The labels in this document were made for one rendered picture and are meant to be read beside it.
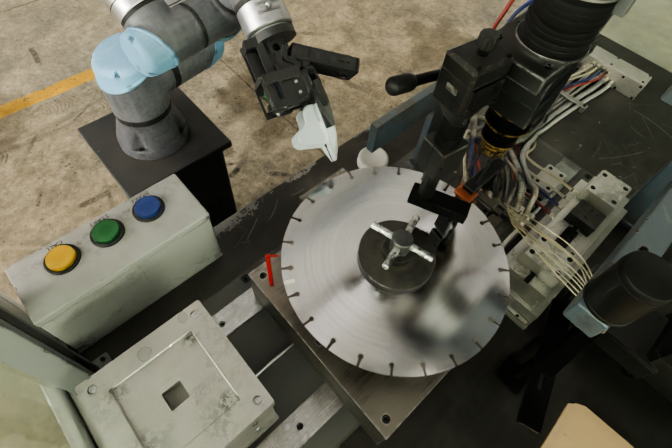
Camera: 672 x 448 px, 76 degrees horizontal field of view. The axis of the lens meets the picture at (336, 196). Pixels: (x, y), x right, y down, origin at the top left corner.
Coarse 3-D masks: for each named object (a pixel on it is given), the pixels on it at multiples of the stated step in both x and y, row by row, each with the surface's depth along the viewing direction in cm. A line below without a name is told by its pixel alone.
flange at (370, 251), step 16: (384, 224) 65; (400, 224) 65; (368, 240) 63; (384, 240) 61; (416, 240) 63; (368, 256) 61; (384, 256) 60; (416, 256) 62; (368, 272) 60; (384, 272) 60; (400, 272) 60; (416, 272) 60; (384, 288) 60; (400, 288) 59; (416, 288) 60
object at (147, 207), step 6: (144, 198) 71; (150, 198) 71; (156, 198) 71; (138, 204) 70; (144, 204) 70; (150, 204) 70; (156, 204) 70; (138, 210) 69; (144, 210) 69; (150, 210) 69; (156, 210) 70; (138, 216) 70; (144, 216) 69; (150, 216) 69
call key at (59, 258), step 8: (56, 248) 65; (64, 248) 65; (72, 248) 65; (48, 256) 64; (56, 256) 64; (64, 256) 64; (72, 256) 64; (48, 264) 63; (56, 264) 63; (64, 264) 63
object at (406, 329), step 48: (336, 192) 68; (384, 192) 69; (288, 240) 63; (336, 240) 64; (432, 240) 65; (480, 240) 65; (288, 288) 59; (336, 288) 59; (432, 288) 60; (480, 288) 61; (336, 336) 56; (384, 336) 56; (432, 336) 57; (480, 336) 57
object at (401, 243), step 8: (416, 216) 61; (376, 224) 60; (408, 224) 60; (416, 224) 61; (384, 232) 59; (392, 232) 59; (400, 232) 59; (408, 232) 59; (392, 240) 58; (400, 240) 58; (408, 240) 58; (392, 248) 59; (400, 248) 58; (408, 248) 58; (416, 248) 58; (392, 256) 57; (400, 256) 60; (424, 256) 58; (432, 256) 58; (384, 264) 57
